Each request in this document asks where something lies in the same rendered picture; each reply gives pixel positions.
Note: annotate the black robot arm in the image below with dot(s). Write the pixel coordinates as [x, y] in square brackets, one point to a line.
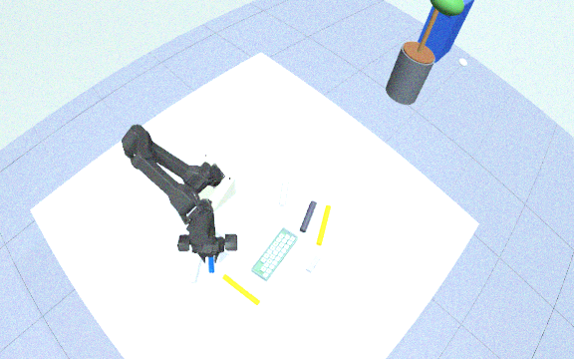
[146, 156]

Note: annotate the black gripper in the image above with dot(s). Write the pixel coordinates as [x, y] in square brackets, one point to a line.
[230, 242]

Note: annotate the yellow cylinder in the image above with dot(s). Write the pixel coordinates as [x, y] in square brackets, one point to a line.
[242, 290]
[323, 225]

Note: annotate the blue stylus with grey tip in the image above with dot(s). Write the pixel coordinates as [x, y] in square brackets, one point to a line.
[210, 266]

